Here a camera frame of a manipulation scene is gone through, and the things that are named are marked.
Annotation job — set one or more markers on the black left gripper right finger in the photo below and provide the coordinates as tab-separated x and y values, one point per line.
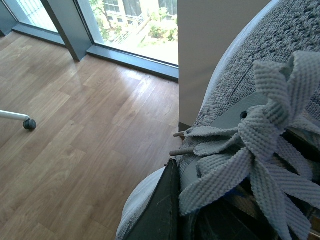
235	216

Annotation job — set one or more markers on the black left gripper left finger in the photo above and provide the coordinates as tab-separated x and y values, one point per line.
152	210

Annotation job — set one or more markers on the grey knit sneaker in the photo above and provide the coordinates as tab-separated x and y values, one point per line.
258	129

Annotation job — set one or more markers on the white chair leg with caster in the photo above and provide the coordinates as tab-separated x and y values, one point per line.
28	123

